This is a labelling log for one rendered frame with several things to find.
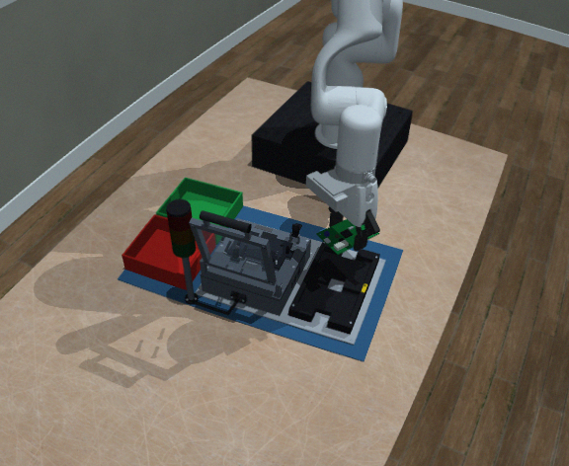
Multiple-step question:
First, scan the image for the red open-top bin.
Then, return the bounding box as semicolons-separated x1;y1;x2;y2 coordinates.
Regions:
122;214;202;290

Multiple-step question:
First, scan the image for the green circuit board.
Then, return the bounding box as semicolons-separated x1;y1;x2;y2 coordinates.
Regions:
316;219;358;255

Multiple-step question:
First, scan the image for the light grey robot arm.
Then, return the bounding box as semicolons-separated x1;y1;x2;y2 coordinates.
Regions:
306;0;403;212

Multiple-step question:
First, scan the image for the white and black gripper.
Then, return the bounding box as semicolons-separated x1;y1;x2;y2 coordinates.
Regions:
328;181;380;251

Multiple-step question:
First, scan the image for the green bin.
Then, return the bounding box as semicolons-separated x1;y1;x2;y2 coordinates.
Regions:
156;178;243;220

